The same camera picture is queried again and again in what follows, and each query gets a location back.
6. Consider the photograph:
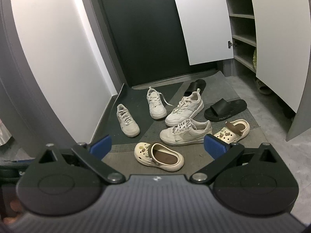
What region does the black slide sandal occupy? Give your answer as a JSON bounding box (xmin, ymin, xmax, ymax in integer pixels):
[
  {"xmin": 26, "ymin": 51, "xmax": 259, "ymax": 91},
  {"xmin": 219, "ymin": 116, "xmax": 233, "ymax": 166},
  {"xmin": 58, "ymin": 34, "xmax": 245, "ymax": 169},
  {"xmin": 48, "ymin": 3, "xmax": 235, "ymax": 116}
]
[
  {"xmin": 204, "ymin": 99, "xmax": 247, "ymax": 122},
  {"xmin": 183, "ymin": 79, "xmax": 206, "ymax": 97}
]

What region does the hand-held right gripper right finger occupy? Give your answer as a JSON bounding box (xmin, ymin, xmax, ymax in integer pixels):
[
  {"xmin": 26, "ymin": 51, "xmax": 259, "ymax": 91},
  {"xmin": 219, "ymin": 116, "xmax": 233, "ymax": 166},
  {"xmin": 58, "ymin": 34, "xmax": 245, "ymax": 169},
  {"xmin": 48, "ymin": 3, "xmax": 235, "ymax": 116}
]
[{"xmin": 189, "ymin": 134, "xmax": 279, "ymax": 184}]

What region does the grey green doormat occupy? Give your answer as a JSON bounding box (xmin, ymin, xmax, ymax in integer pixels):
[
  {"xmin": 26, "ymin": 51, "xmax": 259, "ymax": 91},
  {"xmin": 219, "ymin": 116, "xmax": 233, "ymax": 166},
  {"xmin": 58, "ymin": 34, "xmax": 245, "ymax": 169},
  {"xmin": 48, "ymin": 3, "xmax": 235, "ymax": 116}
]
[{"xmin": 90, "ymin": 71, "xmax": 260, "ymax": 175}]

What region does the white chunky sneaker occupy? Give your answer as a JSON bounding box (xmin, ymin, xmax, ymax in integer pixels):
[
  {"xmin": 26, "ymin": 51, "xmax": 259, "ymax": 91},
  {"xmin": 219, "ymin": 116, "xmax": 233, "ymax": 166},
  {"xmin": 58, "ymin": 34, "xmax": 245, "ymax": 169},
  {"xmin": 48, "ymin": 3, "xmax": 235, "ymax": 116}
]
[
  {"xmin": 165, "ymin": 91, "xmax": 204, "ymax": 127},
  {"xmin": 146, "ymin": 88, "xmax": 175, "ymax": 120}
]

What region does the grey shoe cabinet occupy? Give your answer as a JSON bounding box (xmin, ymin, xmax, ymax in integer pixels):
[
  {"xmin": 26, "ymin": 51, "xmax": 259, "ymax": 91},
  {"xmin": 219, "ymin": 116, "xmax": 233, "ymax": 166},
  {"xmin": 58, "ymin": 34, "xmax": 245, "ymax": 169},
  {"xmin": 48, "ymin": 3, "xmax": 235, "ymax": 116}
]
[{"xmin": 219, "ymin": 0, "xmax": 311, "ymax": 142}]

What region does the white cabinet door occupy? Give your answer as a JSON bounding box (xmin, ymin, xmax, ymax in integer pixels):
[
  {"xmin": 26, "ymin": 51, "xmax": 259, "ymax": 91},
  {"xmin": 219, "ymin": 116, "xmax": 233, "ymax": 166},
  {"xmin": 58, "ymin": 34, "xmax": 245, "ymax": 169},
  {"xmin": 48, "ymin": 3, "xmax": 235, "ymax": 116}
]
[
  {"xmin": 169, "ymin": 0, "xmax": 234, "ymax": 66},
  {"xmin": 248, "ymin": 0, "xmax": 311, "ymax": 113}
]

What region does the dark green door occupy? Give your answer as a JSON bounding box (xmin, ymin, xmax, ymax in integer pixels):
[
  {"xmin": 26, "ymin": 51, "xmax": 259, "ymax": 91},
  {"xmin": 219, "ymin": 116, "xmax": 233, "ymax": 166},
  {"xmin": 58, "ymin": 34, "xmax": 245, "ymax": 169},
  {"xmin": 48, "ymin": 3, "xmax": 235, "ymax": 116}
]
[{"xmin": 95, "ymin": 0, "xmax": 219, "ymax": 88}]

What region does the white sneaker teal logo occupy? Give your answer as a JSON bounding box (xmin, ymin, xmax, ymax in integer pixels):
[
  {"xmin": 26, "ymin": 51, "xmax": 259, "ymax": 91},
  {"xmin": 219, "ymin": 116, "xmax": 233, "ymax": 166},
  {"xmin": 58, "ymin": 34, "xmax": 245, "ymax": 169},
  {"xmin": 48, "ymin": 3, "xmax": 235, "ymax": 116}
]
[
  {"xmin": 160, "ymin": 119, "xmax": 212, "ymax": 146},
  {"xmin": 117, "ymin": 104, "xmax": 141, "ymax": 137}
]

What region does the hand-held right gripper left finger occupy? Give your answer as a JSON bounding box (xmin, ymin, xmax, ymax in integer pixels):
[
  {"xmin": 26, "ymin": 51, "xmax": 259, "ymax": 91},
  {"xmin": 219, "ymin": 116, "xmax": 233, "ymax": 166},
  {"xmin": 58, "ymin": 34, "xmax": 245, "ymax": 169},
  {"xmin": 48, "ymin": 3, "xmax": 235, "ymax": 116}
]
[{"xmin": 36, "ymin": 135, "xmax": 126, "ymax": 184}]

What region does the pale cloth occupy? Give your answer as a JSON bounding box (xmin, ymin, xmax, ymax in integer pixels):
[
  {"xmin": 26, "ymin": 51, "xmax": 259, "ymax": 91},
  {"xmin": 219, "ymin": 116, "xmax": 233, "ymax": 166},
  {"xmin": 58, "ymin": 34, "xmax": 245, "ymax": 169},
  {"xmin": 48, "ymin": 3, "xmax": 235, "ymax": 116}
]
[{"xmin": 0, "ymin": 119, "xmax": 14, "ymax": 146}]

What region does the beige sandal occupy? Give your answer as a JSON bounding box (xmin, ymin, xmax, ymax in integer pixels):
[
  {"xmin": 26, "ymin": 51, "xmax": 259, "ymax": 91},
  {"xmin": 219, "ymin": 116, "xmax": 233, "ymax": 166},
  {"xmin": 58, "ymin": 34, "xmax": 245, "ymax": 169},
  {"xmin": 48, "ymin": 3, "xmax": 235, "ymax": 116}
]
[{"xmin": 255, "ymin": 78, "xmax": 274, "ymax": 95}]

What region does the cream clog brown strap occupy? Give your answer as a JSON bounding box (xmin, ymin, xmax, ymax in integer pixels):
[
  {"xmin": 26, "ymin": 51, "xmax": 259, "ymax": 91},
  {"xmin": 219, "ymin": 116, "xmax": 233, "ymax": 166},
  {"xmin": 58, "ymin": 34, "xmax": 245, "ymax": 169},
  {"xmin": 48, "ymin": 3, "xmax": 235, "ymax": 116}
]
[
  {"xmin": 212, "ymin": 119, "xmax": 250, "ymax": 148},
  {"xmin": 134, "ymin": 143, "xmax": 184, "ymax": 173}
]

